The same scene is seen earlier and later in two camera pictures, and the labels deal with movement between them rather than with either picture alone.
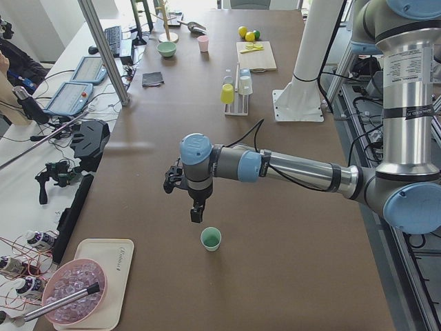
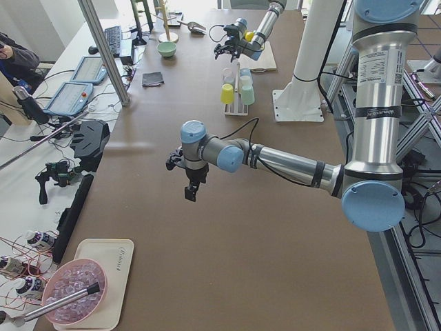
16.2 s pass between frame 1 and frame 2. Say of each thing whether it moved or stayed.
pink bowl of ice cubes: stayed
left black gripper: moved
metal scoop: stayed
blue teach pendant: stayed
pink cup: moved
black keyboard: stayed
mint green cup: moved
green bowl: stayed
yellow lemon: stayed
